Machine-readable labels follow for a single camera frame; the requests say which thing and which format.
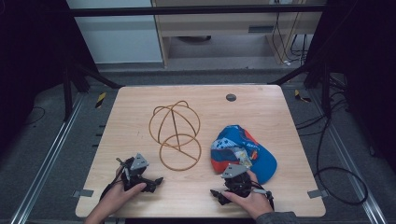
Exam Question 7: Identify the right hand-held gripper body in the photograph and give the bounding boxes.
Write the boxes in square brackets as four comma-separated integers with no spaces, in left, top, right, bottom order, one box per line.
[219,163,260,199]

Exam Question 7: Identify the metal floor rail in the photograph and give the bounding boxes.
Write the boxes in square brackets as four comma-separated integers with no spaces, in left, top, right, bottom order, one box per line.
[311,89,389,224]
[10,92,86,224]

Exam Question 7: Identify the white cabinet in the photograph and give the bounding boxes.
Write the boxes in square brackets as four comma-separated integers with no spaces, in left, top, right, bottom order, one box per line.
[65,0,164,65]

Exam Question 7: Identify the black horizontal frame bar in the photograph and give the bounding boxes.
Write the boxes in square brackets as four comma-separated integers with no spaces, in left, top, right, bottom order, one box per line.
[68,4,327,18]

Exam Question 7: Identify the person's left hand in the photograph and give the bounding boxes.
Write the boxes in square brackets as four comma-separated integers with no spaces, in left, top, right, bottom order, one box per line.
[92,165,148,217]

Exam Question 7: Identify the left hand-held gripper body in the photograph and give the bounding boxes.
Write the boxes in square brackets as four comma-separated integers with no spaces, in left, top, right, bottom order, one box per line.
[116,152,157,192]

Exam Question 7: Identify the hand-held gripper cable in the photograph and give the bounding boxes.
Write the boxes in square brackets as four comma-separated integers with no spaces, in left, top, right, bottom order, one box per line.
[98,167,126,202]
[248,182,276,211]

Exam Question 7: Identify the black cables under desk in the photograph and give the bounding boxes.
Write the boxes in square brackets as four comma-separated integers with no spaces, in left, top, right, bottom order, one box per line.
[271,11,310,67]

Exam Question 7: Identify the black metal stand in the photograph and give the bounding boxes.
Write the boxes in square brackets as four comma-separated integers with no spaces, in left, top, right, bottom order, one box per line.
[61,58,125,123]
[266,61,333,118]

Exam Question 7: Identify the dark curtain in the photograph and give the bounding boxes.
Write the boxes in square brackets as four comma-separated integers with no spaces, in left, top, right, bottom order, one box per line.
[305,0,396,174]
[0,0,98,153]

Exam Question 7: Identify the yellow and black tape strip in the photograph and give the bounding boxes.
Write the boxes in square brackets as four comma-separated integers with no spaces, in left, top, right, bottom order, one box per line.
[293,89,313,104]
[94,91,107,109]

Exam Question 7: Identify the left hand-held gripper cable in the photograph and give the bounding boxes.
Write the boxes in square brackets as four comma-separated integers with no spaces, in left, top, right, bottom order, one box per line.
[98,167,126,202]

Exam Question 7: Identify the gold wire hat stand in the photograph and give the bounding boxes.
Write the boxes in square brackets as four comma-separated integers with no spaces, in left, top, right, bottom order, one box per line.
[148,100,203,172]

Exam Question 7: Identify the blue and red cap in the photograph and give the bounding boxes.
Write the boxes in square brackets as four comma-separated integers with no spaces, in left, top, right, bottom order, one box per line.
[210,124,278,185]

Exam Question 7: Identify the grey tape piece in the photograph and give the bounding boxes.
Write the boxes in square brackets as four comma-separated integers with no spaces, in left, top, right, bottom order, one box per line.
[72,189,95,199]
[306,189,330,200]

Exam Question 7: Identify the person's right hand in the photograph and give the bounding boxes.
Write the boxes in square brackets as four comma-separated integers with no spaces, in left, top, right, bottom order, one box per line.
[220,169,276,220]

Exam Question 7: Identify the long black floor cable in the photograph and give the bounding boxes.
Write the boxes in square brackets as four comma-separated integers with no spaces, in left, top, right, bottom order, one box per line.
[294,90,370,207]

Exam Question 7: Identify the right hand-held gripper cable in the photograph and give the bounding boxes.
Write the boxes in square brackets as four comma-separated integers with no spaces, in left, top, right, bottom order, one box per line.
[248,182,276,211]

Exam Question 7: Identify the thin black floor cable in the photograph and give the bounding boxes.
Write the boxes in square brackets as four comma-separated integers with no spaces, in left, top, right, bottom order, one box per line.
[23,105,47,127]

